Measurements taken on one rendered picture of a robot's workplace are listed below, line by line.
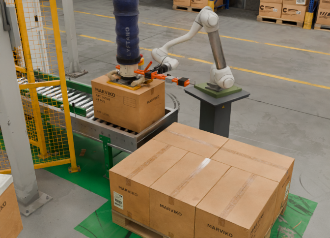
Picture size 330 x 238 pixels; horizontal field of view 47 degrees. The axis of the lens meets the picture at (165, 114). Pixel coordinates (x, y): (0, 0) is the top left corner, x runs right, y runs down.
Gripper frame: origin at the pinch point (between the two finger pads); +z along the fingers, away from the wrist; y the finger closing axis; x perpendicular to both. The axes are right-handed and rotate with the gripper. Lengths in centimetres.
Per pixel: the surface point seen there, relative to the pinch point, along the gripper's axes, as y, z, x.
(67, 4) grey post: -11, -159, 275
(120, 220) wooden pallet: 102, 79, -23
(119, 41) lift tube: -28.9, 10.8, 28.3
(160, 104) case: 34.5, -13.7, -0.8
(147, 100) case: 22.7, 7.5, -0.2
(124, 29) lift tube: -40.2, 9.5, 22.0
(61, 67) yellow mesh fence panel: -5, 44, 70
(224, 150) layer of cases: 53, 1, -78
